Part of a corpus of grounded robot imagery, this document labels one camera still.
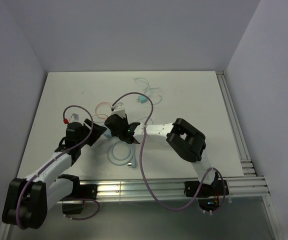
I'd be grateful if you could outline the teal charger plug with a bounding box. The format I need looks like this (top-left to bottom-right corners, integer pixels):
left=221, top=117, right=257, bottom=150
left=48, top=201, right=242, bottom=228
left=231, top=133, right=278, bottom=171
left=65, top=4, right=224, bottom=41
left=136, top=95, right=148, bottom=104

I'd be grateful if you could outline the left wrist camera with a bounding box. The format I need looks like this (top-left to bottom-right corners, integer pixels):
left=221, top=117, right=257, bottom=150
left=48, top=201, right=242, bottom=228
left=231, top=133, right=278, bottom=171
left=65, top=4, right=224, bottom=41
left=63, top=113, right=79, bottom=125

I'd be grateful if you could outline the aluminium rail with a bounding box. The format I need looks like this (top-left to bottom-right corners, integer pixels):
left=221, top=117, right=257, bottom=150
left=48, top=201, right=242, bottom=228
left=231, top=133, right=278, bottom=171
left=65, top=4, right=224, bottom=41
left=215, top=71, right=257, bottom=177
left=7, top=174, right=271, bottom=205

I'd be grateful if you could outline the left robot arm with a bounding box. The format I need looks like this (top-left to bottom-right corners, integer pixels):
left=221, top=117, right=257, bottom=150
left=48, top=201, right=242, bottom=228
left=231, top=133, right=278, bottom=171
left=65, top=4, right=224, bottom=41
left=2, top=119, right=106, bottom=230

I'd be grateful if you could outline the right side aluminium rail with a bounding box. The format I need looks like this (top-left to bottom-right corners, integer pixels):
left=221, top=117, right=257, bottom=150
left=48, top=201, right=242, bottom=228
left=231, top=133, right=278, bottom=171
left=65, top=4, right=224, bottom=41
left=215, top=71, right=257, bottom=177

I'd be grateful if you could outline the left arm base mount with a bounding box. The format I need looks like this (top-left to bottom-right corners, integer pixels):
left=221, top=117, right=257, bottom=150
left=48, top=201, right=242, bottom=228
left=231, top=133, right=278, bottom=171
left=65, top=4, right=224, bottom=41
left=61, top=184, right=100, bottom=220

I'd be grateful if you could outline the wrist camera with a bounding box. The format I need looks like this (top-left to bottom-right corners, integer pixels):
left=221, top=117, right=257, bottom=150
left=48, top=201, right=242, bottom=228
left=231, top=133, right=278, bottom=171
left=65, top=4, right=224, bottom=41
left=63, top=113, right=79, bottom=125
left=111, top=102, right=126, bottom=119

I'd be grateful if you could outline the blue power strip cord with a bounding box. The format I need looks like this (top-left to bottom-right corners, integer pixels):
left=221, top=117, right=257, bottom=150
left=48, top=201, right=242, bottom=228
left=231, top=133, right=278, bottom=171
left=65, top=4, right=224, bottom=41
left=108, top=141, right=138, bottom=169

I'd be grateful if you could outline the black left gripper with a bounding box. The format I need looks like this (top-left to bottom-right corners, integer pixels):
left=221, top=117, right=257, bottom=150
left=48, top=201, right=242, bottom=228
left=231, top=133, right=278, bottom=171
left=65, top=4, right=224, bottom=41
left=77, top=118, right=107, bottom=148

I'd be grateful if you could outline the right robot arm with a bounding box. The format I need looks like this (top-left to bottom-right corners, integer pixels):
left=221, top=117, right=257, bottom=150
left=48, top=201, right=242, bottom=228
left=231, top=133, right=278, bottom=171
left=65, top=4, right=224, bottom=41
left=104, top=114, right=219, bottom=195

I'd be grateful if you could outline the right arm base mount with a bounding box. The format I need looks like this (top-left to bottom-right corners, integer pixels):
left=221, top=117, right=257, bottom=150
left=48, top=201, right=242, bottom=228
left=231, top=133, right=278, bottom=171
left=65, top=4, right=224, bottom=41
left=184, top=180, right=230, bottom=214

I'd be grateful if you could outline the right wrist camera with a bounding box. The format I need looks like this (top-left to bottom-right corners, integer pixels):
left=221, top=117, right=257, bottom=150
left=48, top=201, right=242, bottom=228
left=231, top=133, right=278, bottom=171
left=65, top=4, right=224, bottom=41
left=111, top=102, right=126, bottom=119

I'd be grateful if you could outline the front aluminium rail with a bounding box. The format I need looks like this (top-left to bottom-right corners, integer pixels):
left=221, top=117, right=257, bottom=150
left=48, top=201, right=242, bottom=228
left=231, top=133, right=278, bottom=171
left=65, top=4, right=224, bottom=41
left=7, top=174, right=271, bottom=205

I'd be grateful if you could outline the round blue power strip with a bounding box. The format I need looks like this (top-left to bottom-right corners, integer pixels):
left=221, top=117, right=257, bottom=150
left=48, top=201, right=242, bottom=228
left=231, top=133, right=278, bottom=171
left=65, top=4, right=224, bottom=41
left=103, top=128, right=113, bottom=139

